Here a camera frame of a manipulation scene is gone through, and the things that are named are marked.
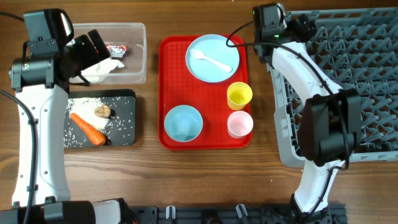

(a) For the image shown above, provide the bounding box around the pink cup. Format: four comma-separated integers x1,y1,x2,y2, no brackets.
227,111,254,139

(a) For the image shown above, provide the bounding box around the brown mushroom scrap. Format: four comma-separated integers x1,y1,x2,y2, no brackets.
94,105,111,118

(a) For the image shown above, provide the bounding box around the black waste tray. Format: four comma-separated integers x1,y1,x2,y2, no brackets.
63,89,136,149

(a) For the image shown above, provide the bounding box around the grey dishwasher rack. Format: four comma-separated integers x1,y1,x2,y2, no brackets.
262,7,398,169

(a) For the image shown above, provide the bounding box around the white plastic spoon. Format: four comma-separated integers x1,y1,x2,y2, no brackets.
189,49,232,72

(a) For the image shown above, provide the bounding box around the white tissue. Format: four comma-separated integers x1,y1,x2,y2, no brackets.
81,58,125,83

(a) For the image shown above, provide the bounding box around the yellow cup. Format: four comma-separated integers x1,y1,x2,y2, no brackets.
227,82,253,110

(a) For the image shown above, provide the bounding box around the white rice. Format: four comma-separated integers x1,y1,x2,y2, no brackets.
63,96,134,147

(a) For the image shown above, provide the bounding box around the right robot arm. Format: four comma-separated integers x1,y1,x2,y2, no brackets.
252,3,361,223

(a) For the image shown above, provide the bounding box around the orange carrot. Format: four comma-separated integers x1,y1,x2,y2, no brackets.
70,113,106,146

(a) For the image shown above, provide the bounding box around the clear plastic waste bin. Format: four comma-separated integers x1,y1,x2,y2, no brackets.
73,22,147,85

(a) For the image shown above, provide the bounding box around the light blue plate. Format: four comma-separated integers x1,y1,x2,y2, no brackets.
185,34,240,83

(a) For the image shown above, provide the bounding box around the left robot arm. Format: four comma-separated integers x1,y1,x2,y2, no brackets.
1,9,129,223

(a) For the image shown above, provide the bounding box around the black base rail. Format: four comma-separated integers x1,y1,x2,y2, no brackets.
124,203,348,224

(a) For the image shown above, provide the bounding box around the light blue bowl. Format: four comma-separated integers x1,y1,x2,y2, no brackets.
164,105,203,142

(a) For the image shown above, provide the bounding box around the red serving tray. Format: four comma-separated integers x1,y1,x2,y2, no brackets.
158,35,252,151

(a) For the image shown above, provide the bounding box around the red snack wrapper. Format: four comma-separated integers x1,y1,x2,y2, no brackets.
106,44,129,58

